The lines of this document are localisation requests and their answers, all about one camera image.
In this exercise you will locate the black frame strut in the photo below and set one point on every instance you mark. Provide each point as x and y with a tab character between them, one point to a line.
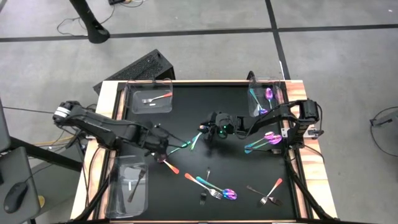
303	189
96	196

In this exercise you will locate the yellow tape roll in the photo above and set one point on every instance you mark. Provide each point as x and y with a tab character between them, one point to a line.
41	201

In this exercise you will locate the grey monitor panel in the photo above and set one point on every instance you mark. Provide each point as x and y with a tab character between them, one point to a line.
3	130

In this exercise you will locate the wooden table rim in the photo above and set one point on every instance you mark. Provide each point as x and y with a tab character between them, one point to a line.
297	90

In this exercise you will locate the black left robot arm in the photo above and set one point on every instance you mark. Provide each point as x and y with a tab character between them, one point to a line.
99	127

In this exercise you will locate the clear plastic bin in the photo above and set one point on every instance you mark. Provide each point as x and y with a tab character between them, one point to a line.
136	107
118	202
252	82

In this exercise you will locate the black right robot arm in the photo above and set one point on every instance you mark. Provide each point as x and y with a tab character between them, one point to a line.
280	112

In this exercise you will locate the rainbow iridescent spoon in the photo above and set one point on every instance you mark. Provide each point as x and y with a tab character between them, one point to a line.
179	147
269	93
196	140
229	193
275	140
263	111
269	135

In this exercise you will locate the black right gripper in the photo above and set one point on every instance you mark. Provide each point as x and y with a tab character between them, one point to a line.
225	126

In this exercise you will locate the person's leg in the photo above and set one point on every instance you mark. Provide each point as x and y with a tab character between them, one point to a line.
94	31

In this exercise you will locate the grey side desk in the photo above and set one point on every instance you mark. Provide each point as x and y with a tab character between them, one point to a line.
18	165

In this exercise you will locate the black power strip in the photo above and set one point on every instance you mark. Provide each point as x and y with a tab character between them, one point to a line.
115	2

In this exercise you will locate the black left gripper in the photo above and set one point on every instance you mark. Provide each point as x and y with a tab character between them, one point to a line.
154	140

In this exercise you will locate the black metal beam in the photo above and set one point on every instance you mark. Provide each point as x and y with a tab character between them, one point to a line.
46	154

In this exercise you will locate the black computer mouse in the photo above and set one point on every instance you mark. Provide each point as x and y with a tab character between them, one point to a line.
15	197

